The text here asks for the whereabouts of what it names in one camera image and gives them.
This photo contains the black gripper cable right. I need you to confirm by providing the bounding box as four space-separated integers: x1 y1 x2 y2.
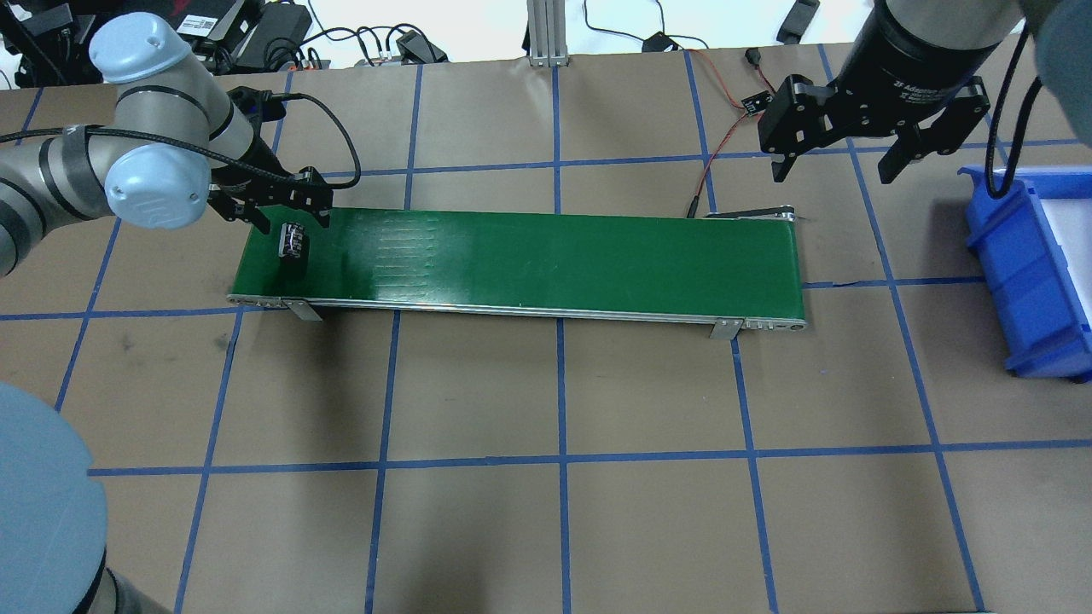
981 51 1043 202

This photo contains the aluminium frame post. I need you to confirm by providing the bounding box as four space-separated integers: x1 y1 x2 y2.
526 0 570 67

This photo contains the green conveyor belt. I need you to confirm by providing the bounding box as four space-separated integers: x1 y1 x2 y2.
227 206 808 339

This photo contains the red conveyor power wire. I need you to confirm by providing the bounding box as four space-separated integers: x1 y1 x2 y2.
686 49 779 219

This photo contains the small speed controller board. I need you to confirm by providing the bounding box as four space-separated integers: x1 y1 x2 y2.
740 92 775 117

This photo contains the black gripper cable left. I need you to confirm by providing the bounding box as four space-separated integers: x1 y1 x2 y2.
0 90 363 190

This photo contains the blue plastic bin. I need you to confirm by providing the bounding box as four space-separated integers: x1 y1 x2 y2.
959 165 1091 382

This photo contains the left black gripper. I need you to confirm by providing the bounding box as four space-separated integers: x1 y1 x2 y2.
207 128 333 235

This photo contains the black capacitor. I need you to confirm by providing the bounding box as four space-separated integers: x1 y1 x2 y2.
276 222 311 261

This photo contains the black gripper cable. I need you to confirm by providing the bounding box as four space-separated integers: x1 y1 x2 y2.
981 51 1043 202
0 90 363 190

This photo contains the black power adapter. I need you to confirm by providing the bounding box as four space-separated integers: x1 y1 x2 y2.
775 0 822 45

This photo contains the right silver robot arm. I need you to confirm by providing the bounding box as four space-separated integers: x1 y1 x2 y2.
759 1 1089 184

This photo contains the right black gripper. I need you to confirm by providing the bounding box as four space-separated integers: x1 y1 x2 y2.
759 17 990 185

